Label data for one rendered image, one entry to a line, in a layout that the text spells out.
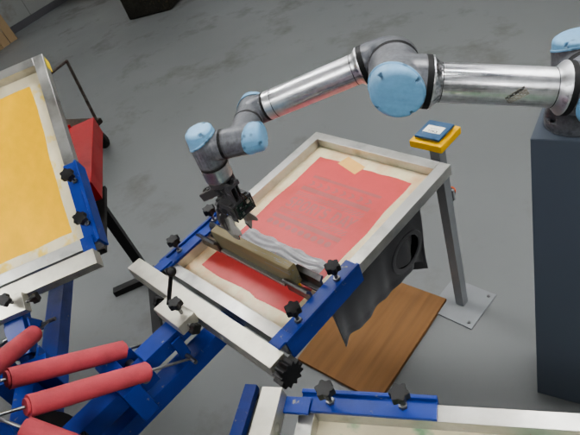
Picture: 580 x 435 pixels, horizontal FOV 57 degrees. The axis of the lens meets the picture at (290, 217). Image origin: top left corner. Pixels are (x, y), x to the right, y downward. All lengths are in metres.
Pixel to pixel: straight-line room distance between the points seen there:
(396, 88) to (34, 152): 1.34
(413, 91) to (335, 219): 0.67
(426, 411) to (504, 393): 1.19
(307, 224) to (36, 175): 0.94
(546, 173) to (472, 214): 1.53
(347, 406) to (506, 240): 1.81
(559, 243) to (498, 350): 0.89
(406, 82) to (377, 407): 0.69
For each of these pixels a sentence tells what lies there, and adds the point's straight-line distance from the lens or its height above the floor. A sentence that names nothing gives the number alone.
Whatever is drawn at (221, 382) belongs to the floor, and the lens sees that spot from 2.71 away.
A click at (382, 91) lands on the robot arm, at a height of 1.50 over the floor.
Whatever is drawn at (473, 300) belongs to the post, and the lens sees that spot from 2.64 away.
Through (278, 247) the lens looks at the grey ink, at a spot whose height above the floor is 0.96.
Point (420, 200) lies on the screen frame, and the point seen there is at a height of 0.98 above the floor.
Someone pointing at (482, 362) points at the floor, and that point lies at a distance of 2.46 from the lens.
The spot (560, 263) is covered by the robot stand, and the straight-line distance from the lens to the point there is 1.76.
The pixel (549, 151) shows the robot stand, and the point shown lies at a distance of 1.49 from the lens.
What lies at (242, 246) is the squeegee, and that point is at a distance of 1.60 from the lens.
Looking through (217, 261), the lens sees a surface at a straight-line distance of 1.76.
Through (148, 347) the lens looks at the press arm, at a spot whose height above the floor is 1.04.
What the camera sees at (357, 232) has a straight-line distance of 1.65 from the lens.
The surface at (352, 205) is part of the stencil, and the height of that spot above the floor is 0.96.
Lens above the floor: 2.06
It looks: 38 degrees down
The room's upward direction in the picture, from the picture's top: 22 degrees counter-clockwise
